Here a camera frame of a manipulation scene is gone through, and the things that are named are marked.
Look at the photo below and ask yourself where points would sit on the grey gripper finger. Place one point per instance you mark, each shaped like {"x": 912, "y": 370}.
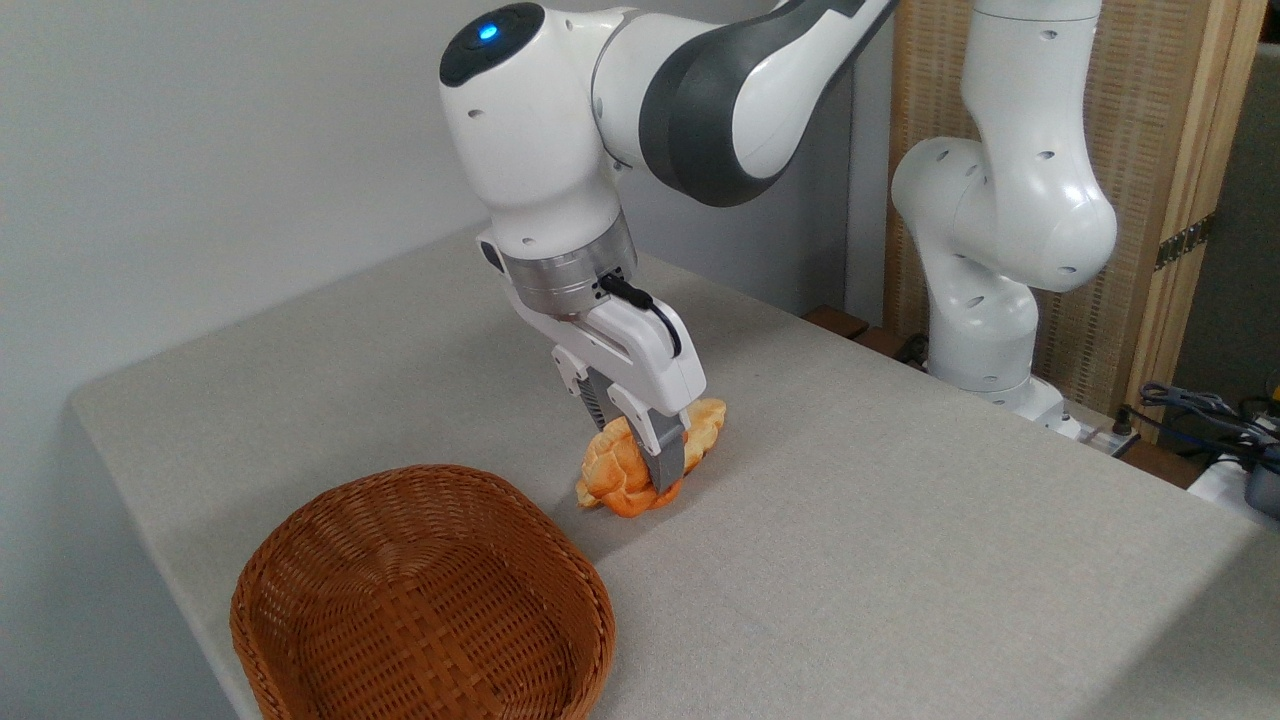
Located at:
{"x": 590, "y": 392}
{"x": 665, "y": 455}

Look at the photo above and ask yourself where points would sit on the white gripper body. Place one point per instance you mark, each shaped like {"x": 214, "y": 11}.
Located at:
{"x": 640, "y": 355}

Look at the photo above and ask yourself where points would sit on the small round bread roll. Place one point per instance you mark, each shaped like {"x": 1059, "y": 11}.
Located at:
{"x": 620, "y": 475}

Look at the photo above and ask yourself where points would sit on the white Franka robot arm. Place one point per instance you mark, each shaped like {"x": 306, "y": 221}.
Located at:
{"x": 540, "y": 130}

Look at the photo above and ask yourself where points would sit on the brown woven wicker basket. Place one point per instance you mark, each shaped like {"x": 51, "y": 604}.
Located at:
{"x": 400, "y": 590}

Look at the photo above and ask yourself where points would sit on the metal screen hinge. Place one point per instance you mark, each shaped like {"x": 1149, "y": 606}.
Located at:
{"x": 1185, "y": 241}

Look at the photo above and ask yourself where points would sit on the wooden woven folding screen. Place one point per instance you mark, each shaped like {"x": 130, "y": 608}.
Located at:
{"x": 1150, "y": 100}

